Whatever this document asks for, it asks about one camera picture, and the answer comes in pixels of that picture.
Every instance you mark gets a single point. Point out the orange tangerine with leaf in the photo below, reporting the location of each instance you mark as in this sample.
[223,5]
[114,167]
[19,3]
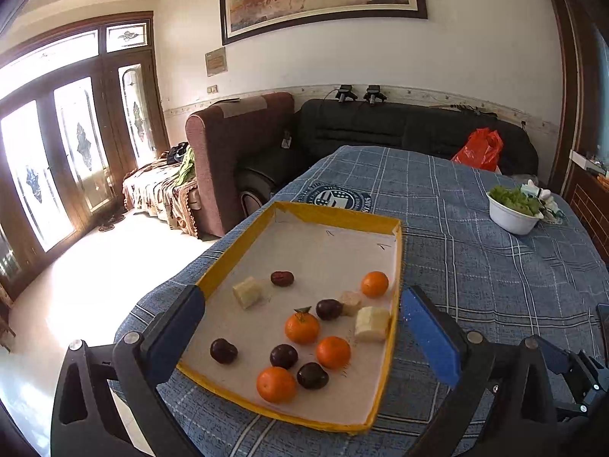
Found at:
[302,327]

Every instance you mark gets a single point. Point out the dark cloth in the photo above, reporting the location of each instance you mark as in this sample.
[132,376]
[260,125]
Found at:
[173,152]

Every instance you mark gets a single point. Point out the patterned blanket couch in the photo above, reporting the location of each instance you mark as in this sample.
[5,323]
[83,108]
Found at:
[157,190]

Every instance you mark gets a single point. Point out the blue plaid tablecloth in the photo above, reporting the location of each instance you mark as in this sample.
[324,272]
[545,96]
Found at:
[476,271]

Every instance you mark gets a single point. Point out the brown armchair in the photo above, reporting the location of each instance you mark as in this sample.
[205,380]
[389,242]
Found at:
[223,162]

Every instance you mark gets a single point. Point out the pair of slippers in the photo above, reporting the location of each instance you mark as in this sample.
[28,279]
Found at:
[112,223]

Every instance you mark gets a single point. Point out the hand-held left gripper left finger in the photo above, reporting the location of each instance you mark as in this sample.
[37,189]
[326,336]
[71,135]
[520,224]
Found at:
[176,333]

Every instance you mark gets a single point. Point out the small wall plaque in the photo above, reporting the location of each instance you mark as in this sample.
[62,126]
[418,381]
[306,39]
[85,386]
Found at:
[215,62]

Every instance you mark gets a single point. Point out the white box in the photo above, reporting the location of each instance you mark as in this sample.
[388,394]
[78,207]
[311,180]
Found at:
[587,159]

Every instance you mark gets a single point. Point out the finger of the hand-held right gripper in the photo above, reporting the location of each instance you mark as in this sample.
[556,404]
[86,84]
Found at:
[556,356]

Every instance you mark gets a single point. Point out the white plastic bowl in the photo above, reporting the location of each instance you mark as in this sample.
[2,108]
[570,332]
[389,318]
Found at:
[516,221]

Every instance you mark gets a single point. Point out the red jujube date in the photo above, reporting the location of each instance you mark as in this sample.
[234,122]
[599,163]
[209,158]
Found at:
[282,278]

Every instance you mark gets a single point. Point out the red plastic bag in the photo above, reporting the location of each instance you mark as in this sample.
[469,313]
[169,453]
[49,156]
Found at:
[478,150]

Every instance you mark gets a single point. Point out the wooden glass door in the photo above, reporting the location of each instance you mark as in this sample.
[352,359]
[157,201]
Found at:
[71,143]

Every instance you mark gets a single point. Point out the black leather sofa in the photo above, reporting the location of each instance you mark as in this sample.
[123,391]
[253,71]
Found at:
[380,133]

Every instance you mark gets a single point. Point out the white plastic object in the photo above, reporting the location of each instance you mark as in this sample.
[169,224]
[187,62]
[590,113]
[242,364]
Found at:
[542,195]

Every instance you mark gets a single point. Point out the large peeled sugarcane piece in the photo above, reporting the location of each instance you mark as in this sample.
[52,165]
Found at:
[372,323]

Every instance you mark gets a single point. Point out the green lettuce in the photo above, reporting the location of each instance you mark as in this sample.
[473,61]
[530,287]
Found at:
[514,197]

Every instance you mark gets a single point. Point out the dark purple plum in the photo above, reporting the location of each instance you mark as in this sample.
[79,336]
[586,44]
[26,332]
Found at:
[329,309]
[312,375]
[284,356]
[223,351]

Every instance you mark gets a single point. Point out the yellow-rimmed cardboard tray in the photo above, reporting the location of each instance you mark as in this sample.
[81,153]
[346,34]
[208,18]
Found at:
[309,252]

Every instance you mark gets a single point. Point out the wooden cabinet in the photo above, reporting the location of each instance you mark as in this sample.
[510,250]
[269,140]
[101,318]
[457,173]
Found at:
[590,204]

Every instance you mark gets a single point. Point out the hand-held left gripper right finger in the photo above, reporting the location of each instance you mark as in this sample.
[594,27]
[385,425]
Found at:
[430,331]

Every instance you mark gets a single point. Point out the small peeled sugarcane piece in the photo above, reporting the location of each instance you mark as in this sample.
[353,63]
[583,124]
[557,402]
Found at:
[351,303]

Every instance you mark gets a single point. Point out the black wall-mounted device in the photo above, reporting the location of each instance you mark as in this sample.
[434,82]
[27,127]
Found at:
[373,93]
[343,93]

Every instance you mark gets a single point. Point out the black smartphone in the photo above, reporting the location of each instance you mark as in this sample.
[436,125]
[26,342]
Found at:
[603,319]

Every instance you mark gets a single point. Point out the green cloth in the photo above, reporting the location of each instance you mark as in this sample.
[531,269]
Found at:
[186,169]

